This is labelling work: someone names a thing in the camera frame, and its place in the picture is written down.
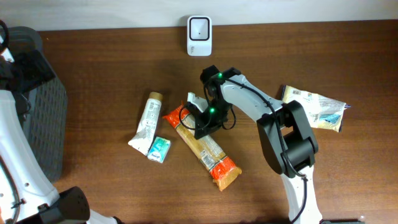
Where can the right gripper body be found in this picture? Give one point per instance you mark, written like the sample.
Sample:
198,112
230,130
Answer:
203,125

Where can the orange spaghetti packet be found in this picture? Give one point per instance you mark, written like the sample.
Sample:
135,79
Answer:
222,169

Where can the teal tissue pack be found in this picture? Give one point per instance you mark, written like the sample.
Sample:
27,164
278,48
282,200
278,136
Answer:
159,149

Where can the white cream tube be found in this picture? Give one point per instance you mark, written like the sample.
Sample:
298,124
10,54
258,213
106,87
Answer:
144,136

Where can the cream snack bag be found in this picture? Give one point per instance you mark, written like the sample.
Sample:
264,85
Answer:
322,112

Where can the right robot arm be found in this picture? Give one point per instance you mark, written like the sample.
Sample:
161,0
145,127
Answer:
287,140

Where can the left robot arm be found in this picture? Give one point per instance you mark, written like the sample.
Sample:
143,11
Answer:
27,195

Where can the white barcode scanner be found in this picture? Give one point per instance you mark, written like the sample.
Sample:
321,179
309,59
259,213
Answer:
199,36

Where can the grey plastic mesh basket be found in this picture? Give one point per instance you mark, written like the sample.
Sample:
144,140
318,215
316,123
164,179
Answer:
41,99

